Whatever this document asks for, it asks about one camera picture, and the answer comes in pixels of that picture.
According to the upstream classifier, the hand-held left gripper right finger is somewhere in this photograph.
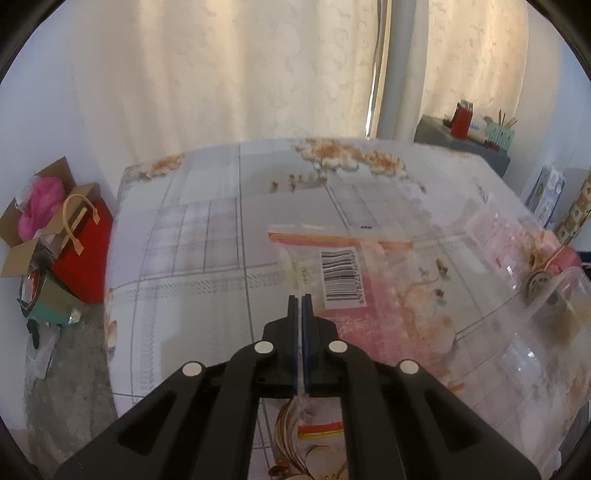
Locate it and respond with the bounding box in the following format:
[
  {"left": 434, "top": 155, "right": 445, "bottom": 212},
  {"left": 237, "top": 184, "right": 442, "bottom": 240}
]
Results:
[{"left": 302, "top": 295, "right": 543, "bottom": 480}]

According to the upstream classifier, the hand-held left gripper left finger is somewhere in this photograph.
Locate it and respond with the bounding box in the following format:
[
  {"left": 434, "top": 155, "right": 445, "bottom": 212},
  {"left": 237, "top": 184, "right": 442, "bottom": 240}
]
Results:
[{"left": 53, "top": 295, "right": 301, "bottom": 480}]

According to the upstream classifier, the clear plastic bag pink print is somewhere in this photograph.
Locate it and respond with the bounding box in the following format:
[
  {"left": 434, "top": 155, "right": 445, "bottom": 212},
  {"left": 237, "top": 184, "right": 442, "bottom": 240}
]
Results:
[{"left": 268, "top": 194, "right": 591, "bottom": 480}]

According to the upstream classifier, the floral checked tablecloth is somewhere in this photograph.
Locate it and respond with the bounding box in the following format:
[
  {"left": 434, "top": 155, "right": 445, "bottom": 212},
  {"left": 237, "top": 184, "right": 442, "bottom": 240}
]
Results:
[{"left": 104, "top": 137, "right": 555, "bottom": 480}]

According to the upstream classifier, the red gift bag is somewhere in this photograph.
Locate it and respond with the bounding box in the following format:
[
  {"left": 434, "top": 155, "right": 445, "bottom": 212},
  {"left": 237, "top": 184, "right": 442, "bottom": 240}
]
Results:
[{"left": 51, "top": 182, "right": 114, "bottom": 305}]

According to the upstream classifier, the teal box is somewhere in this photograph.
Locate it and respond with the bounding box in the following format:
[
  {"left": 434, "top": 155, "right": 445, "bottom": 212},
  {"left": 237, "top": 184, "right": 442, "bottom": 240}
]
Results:
[{"left": 25, "top": 272, "right": 86, "bottom": 328}]

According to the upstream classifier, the grey cabinet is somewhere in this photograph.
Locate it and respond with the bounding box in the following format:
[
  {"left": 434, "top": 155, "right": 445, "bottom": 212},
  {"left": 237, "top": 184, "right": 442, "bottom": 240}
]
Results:
[{"left": 414, "top": 114, "right": 511, "bottom": 178}]

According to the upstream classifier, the pink roll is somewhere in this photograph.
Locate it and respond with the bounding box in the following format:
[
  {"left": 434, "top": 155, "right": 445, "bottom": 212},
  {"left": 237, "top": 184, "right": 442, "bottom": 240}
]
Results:
[{"left": 526, "top": 244, "right": 583, "bottom": 305}]

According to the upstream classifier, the red thermos bottle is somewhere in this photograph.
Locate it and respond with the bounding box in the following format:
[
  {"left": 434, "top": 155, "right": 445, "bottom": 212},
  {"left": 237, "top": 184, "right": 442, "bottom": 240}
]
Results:
[{"left": 450, "top": 102, "right": 475, "bottom": 139}]

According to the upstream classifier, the white blue tissue pack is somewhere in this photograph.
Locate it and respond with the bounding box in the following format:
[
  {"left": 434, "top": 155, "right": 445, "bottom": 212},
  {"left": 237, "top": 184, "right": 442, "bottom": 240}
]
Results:
[{"left": 526, "top": 165, "right": 566, "bottom": 229}]

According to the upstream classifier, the cardboard box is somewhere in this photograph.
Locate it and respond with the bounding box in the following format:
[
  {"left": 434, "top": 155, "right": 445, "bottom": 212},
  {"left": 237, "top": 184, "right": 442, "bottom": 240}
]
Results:
[{"left": 0, "top": 157, "right": 77, "bottom": 278}]

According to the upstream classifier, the teal pen holder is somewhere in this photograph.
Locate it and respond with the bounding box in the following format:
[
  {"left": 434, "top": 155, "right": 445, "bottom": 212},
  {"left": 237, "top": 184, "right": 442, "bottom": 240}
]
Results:
[{"left": 482, "top": 121, "right": 515, "bottom": 152}]

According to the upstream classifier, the patterned yellow box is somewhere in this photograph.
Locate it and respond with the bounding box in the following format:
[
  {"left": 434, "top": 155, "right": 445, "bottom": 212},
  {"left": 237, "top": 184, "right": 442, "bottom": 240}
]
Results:
[{"left": 556, "top": 168, "right": 591, "bottom": 245}]

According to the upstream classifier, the wide cream curtain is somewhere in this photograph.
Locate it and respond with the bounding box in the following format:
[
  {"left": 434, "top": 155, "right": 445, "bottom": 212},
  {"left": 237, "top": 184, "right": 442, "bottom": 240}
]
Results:
[{"left": 69, "top": 0, "right": 393, "bottom": 155}]

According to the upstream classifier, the narrow cream curtain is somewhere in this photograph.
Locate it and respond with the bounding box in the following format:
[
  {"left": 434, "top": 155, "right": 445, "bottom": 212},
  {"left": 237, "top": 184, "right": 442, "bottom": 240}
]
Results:
[{"left": 422, "top": 0, "right": 529, "bottom": 139}]

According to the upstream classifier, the grey window post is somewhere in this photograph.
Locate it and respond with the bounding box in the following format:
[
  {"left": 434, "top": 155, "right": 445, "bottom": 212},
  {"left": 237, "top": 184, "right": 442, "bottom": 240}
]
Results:
[{"left": 379, "top": 0, "right": 428, "bottom": 141}]

